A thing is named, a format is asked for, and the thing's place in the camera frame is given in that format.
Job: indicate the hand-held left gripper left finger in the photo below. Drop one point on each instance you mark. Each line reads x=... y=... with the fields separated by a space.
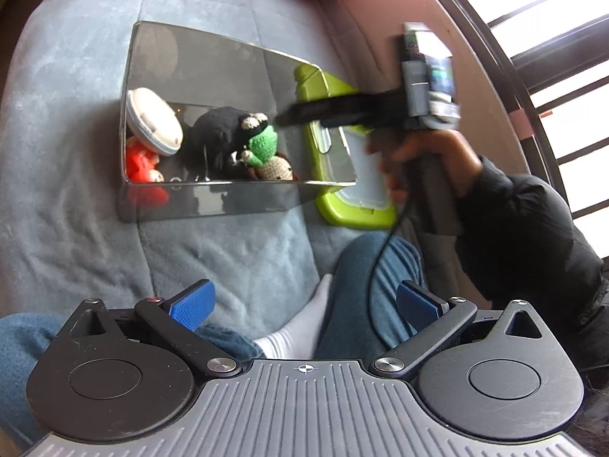
x=190 y=305

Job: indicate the green plastic lid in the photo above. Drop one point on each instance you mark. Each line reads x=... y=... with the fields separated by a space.
x=354 y=207

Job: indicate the person's right forearm black sleeve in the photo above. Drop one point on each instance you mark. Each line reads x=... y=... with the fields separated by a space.
x=528 y=238

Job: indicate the black crocheted toy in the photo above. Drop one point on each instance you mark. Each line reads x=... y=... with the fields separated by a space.
x=219 y=135

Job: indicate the person's leg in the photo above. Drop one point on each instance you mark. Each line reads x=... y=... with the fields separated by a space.
x=28 y=342
x=352 y=295

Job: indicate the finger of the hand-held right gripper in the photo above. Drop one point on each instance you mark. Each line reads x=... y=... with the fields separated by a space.
x=333 y=110

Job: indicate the white sock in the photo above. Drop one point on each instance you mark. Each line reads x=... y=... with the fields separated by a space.
x=297 y=333

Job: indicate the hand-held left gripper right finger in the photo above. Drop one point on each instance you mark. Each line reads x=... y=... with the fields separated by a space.
x=418 y=303

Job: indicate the beige crocheted toy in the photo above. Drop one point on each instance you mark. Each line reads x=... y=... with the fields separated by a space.
x=276 y=170

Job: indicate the person's right leg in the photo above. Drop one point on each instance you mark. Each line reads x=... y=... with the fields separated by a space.
x=352 y=295

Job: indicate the grey upholstered sofa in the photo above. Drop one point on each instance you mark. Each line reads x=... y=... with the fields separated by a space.
x=71 y=104

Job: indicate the red toy figure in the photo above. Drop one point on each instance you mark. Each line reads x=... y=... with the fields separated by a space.
x=140 y=164

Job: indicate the window grille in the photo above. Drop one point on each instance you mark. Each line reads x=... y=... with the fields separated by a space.
x=547 y=33

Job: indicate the clear grey plastic box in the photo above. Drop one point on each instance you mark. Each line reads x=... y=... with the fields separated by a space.
x=214 y=71

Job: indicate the white round gadget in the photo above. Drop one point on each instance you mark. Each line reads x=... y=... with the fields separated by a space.
x=152 y=121

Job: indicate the person's right hand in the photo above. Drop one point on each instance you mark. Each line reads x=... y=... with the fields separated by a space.
x=449 y=152

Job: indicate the person's left leg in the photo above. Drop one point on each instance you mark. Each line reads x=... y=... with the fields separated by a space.
x=28 y=342

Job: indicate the green crocheted toy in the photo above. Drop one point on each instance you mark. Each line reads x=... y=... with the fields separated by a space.
x=263 y=145

